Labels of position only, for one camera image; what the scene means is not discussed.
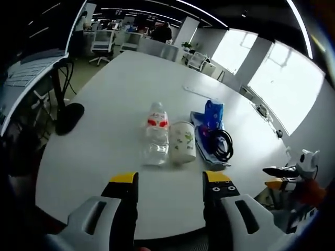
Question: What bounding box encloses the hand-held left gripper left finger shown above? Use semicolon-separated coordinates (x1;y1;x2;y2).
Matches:
44;171;140;251

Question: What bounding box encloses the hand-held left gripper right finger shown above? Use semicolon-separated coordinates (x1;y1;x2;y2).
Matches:
202;170;296;251

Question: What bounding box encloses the black cable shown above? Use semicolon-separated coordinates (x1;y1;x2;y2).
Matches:
208;129;235;162

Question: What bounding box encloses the blue cloth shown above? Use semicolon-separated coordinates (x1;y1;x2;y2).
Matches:
190;110;232;167

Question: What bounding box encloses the white paper cup green print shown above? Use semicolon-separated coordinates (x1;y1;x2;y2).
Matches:
169;120;198;164

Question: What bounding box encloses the clear plastic water bottle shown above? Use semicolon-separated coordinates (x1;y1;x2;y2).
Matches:
141;101;171;167

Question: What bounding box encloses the person's right hand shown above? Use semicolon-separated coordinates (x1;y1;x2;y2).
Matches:
294;178;328;206

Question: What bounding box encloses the black monitor stand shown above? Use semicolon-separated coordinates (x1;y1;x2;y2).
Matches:
51;61;85;136

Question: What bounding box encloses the white flat strip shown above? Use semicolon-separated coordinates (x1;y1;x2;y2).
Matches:
182;83;220;101

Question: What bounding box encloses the white table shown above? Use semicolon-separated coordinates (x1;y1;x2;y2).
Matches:
35;50;294;240

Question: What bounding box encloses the white office chair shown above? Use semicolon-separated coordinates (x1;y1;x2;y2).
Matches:
88;28;116;66
119;32;142;53
187;51;208;72

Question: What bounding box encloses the white side desk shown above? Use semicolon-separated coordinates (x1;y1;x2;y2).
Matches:
0;48;71;136

